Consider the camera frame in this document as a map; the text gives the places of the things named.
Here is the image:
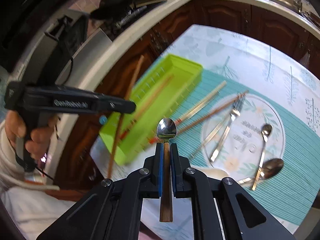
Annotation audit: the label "steel fork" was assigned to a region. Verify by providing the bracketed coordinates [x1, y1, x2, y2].
[209, 106, 242, 162]

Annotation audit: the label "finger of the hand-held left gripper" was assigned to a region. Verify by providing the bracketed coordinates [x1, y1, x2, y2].
[90, 94, 137, 114]

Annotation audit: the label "small steel spoon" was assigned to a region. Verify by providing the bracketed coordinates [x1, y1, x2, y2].
[251, 124, 273, 190]

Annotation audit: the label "dark wooden kitchen cabinets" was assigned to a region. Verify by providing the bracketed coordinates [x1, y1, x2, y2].
[54, 0, 320, 200]

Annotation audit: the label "steel spoon with wooden handle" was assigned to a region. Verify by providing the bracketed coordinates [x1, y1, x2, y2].
[156, 117, 178, 223]

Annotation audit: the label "bamboo chopstick with red pattern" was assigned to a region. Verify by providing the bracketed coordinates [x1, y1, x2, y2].
[176, 90, 249, 134]
[119, 116, 143, 140]

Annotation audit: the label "person's left forearm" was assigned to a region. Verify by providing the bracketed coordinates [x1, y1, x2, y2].
[0, 122, 83, 240]

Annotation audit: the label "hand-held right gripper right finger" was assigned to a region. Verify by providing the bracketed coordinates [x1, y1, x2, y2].
[170, 142, 296, 240]

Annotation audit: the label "metal fork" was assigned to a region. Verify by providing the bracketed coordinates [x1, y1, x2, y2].
[191, 95, 247, 158]

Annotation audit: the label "steel chopstick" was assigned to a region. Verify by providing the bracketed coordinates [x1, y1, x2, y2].
[186, 90, 222, 120]

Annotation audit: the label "black wok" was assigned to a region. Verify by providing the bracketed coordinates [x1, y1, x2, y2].
[89, 0, 130, 20]

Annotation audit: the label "black cable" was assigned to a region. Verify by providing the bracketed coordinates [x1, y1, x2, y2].
[15, 152, 55, 181]

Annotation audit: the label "pale bamboo chopstick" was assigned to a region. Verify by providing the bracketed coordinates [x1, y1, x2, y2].
[178, 80, 227, 123]

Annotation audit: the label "green plastic utensil tray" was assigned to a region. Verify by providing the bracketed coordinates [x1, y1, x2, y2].
[99, 54, 203, 166]

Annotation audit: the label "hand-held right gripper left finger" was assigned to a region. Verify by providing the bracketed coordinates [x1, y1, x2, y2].
[36, 142, 165, 240]

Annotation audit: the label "brown wooden chopstick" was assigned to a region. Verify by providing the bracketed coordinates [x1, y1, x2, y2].
[107, 54, 145, 178]
[135, 75, 175, 118]

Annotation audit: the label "black gas stove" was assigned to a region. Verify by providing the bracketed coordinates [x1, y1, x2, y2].
[110, 4, 163, 34]

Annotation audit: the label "large steel spoon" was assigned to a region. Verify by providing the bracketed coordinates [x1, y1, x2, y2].
[235, 158, 285, 186]

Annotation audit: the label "person's left hand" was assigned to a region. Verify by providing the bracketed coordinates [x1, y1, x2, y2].
[4, 109, 60, 163]

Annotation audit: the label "white ceramic spoon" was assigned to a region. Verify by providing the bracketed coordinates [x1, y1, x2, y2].
[197, 167, 228, 180]

